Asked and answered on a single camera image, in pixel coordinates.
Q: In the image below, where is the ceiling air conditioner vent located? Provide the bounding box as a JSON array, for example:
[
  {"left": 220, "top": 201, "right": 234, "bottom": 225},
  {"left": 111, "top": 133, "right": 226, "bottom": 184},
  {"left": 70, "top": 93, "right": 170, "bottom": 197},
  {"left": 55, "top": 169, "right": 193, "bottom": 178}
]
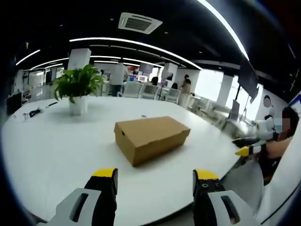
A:
[{"left": 118, "top": 12, "right": 163, "bottom": 35}]

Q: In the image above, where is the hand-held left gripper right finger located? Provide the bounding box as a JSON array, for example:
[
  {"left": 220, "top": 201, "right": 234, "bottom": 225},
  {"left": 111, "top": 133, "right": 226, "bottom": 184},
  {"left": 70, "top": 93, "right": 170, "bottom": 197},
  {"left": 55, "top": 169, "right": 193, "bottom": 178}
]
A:
[{"left": 192, "top": 169, "right": 256, "bottom": 226}]

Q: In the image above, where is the black monitor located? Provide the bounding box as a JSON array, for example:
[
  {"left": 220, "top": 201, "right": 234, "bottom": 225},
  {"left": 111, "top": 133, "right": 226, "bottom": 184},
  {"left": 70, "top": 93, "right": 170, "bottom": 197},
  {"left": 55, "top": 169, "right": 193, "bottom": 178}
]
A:
[{"left": 6, "top": 92, "right": 23, "bottom": 116}]

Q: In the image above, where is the person's head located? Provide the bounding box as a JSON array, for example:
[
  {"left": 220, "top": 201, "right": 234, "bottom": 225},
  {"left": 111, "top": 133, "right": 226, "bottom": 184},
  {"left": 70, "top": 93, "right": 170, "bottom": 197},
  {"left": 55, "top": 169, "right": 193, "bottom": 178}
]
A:
[{"left": 275, "top": 106, "right": 300, "bottom": 139}]

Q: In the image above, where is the black screen on stand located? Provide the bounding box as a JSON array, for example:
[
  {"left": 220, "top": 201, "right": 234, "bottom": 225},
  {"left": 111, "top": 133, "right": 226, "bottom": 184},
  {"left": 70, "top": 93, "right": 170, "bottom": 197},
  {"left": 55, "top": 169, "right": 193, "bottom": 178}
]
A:
[{"left": 237, "top": 55, "right": 260, "bottom": 121}]

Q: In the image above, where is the long ceiling light strip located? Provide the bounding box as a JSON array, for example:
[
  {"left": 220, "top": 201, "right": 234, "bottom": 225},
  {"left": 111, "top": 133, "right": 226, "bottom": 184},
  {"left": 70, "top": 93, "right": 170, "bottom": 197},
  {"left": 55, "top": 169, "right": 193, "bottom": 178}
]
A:
[
  {"left": 196, "top": 0, "right": 250, "bottom": 61},
  {"left": 69, "top": 37, "right": 203, "bottom": 71},
  {"left": 16, "top": 49, "right": 41, "bottom": 66}
]

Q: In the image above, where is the green potted plant white pot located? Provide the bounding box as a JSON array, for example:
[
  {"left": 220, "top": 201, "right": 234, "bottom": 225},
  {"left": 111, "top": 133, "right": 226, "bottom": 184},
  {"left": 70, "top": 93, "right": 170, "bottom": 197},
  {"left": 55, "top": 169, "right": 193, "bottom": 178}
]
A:
[{"left": 52, "top": 64, "right": 105, "bottom": 116}]

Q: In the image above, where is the brown cardboard shoe box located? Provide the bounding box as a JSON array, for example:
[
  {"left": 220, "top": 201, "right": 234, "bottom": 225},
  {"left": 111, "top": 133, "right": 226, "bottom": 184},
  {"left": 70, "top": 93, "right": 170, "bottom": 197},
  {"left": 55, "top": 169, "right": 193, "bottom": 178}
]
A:
[{"left": 114, "top": 115, "right": 191, "bottom": 168}]

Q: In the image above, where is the white square pillar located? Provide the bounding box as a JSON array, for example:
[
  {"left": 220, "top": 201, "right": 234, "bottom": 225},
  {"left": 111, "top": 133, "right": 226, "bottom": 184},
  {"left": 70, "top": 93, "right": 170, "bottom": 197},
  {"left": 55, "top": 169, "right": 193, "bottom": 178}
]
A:
[{"left": 68, "top": 48, "right": 92, "bottom": 71}]

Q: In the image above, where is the black cable on table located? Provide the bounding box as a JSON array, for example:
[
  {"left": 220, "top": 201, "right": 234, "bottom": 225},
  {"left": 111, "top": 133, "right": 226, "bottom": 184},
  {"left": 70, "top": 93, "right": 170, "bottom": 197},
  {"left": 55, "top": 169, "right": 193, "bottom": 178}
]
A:
[{"left": 22, "top": 106, "right": 48, "bottom": 121}]

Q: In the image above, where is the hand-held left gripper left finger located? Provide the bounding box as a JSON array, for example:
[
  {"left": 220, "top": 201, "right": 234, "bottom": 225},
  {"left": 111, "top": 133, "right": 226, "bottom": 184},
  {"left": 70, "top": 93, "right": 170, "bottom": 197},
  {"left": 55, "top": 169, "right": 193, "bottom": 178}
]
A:
[{"left": 37, "top": 167, "right": 119, "bottom": 226}]

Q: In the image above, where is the white mesh office chair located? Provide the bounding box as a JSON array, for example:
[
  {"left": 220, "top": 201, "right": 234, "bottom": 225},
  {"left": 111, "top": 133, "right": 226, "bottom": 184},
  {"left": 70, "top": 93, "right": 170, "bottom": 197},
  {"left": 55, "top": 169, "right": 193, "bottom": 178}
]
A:
[
  {"left": 164, "top": 87, "right": 182, "bottom": 103},
  {"left": 122, "top": 82, "right": 144, "bottom": 98},
  {"left": 142, "top": 84, "right": 160, "bottom": 100}
]

